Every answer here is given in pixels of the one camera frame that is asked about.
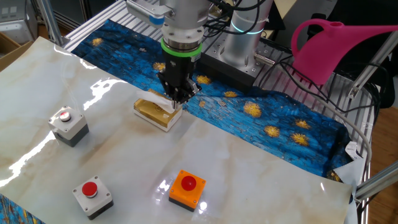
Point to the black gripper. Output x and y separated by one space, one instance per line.
179 71

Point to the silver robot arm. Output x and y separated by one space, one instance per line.
183 18

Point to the white tissue sheet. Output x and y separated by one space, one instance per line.
152 98

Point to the gold tissue box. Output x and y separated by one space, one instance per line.
152 115

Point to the blue starry night cloth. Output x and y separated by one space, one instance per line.
248 130

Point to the marble pattern mat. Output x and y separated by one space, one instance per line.
124 161

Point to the orange box red button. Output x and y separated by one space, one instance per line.
186 194

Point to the grey box flat red button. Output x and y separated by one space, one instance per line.
70 127

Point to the grey box red mushroom button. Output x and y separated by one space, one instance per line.
93 200

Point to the pink watering can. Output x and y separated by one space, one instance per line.
320 49

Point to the brown cardboard box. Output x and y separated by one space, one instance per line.
12 53

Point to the grey equipment case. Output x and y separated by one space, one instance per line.
15 21

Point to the white cloth label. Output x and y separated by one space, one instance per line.
353 151

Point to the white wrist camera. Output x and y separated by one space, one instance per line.
146 11

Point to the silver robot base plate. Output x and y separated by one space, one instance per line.
264 70

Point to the aluminium frame post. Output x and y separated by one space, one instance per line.
373 65
49 21
376 183

